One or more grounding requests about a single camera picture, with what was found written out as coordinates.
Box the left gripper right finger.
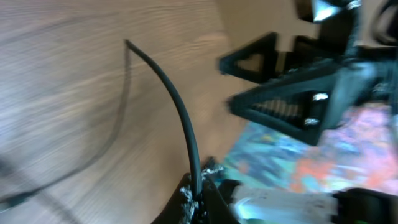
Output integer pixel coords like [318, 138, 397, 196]
[203, 177, 240, 224]

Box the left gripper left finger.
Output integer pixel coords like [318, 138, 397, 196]
[152, 173, 193, 224]

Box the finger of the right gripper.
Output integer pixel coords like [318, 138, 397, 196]
[218, 32, 278, 83]
[228, 65, 341, 146]

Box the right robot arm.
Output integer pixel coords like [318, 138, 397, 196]
[219, 1, 397, 223]

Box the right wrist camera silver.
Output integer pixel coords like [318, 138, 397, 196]
[310, 0, 361, 23]

